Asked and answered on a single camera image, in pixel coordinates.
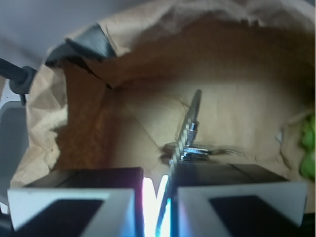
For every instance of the silver key bunch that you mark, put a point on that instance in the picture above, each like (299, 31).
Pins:
(185, 151)

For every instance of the green plush toy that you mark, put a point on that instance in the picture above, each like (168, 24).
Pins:
(308, 143)

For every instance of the brown paper bag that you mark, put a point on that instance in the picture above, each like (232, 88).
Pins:
(117, 91)

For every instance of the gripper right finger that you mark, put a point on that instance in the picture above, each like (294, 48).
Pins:
(235, 200)

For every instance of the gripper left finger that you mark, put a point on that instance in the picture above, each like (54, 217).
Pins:
(79, 203)

